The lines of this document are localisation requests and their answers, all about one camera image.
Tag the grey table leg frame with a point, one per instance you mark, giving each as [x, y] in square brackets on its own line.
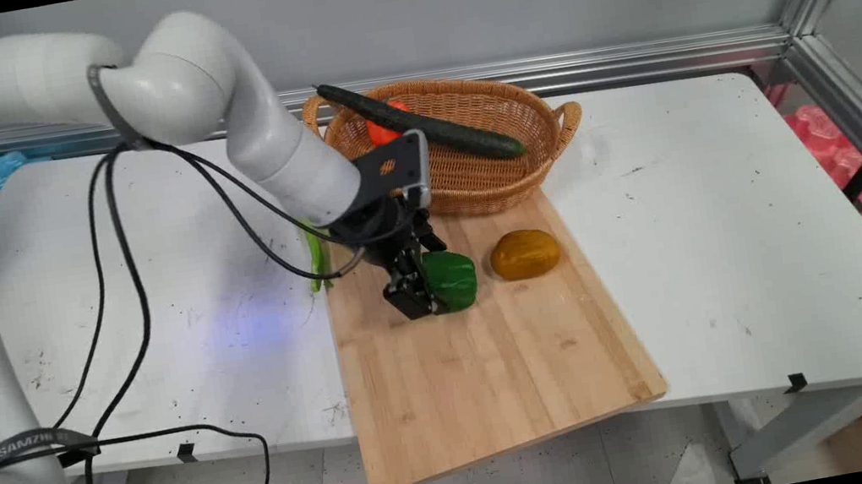
[809, 425]

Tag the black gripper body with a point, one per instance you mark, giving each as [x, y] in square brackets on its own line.
[382, 228]

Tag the black tape piece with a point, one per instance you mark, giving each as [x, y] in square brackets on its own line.
[186, 452]
[796, 383]

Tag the dark green cucumber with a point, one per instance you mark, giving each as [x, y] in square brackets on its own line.
[449, 132]

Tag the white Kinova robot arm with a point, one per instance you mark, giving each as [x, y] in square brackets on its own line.
[39, 78]

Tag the horizontal aluminium frame rail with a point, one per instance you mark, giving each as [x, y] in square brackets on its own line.
[626, 62]

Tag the brown potato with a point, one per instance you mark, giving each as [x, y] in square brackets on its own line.
[525, 253]

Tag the wooden cutting board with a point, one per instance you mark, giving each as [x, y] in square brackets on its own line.
[484, 371]

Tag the green celery bunch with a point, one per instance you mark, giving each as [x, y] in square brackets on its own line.
[313, 255]

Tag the woven wicker basket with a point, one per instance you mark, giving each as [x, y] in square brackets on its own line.
[489, 173]

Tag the orange-red tomato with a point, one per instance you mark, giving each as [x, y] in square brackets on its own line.
[383, 131]

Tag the green bell pepper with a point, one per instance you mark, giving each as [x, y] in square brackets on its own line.
[454, 279]

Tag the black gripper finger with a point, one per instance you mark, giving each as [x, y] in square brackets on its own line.
[431, 239]
[412, 296]

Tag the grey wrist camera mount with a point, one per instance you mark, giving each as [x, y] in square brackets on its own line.
[390, 167]

